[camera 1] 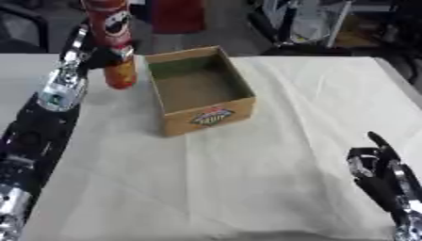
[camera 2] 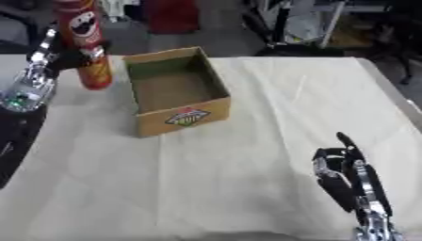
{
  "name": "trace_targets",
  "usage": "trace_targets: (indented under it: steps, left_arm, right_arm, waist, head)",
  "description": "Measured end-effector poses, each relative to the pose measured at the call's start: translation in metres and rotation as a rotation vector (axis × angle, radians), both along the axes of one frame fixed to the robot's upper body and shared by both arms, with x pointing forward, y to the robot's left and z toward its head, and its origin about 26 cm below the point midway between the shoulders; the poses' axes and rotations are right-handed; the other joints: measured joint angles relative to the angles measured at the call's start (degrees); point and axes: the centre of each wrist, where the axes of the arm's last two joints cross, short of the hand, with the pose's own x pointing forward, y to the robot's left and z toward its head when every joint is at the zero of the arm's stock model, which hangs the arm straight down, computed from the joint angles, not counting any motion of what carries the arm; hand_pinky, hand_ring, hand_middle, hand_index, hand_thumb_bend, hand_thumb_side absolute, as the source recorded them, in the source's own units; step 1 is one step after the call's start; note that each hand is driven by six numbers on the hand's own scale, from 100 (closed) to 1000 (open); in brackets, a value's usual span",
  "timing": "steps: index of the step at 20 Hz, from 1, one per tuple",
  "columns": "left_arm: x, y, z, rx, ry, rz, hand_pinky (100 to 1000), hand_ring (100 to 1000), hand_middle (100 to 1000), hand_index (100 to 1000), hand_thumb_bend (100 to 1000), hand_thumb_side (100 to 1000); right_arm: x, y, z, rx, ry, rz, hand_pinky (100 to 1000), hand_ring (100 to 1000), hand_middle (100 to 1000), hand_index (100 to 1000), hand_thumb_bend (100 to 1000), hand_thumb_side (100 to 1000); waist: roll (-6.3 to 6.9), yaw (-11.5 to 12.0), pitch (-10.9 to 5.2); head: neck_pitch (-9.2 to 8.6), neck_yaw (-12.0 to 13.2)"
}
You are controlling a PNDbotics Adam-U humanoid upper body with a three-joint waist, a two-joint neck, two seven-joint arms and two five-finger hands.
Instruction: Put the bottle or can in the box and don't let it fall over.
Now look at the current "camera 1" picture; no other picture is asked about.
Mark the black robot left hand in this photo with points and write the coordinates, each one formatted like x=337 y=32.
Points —
x=77 y=47

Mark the tall red snack can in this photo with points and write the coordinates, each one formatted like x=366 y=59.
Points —
x=107 y=22

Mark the black chair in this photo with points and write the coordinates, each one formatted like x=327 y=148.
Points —
x=22 y=28

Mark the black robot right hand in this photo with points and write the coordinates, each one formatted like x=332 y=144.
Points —
x=382 y=185

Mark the tan cardboard box green inside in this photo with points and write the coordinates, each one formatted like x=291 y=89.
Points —
x=203 y=94

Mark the white board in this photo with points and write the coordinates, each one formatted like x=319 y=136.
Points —
x=316 y=22

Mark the black tripod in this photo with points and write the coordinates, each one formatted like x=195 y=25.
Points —
x=266 y=25

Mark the red bag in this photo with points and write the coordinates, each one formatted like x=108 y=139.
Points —
x=178 y=15

